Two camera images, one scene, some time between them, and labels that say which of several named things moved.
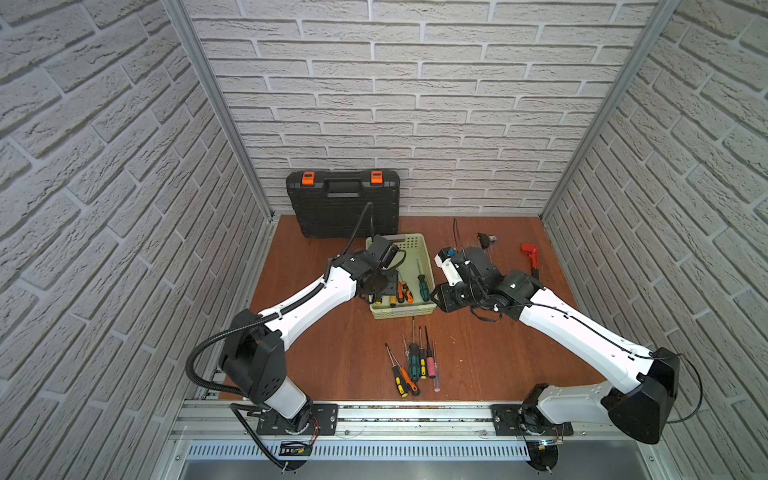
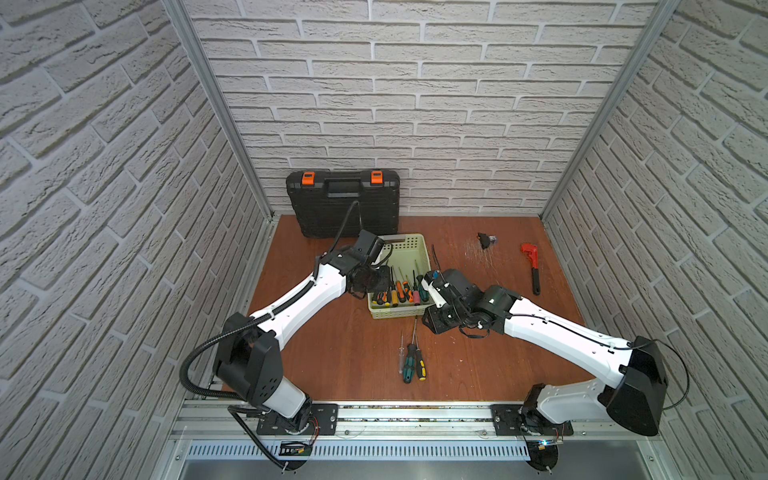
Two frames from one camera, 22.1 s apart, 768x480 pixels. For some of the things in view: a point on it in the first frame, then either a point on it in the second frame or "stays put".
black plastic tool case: [339, 203] stays put
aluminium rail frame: [225, 432] stays put
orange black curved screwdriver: [407, 293] stays put
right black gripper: [445, 303] to [434, 324]
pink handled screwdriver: [430, 360] to [416, 293]
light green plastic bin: [415, 280] stays put
